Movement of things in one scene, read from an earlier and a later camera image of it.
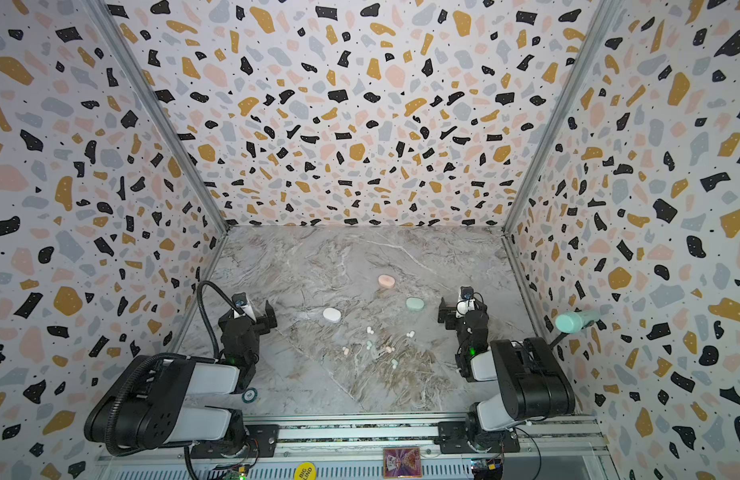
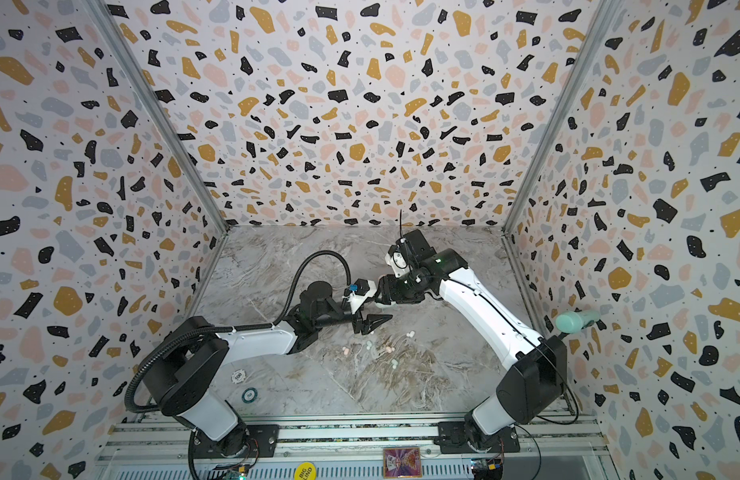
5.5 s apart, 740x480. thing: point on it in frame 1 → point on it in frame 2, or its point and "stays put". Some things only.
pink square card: (404, 462) stays put
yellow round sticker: (305, 471) stays put
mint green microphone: (570, 322) stays put
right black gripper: (460, 317) → (397, 288)
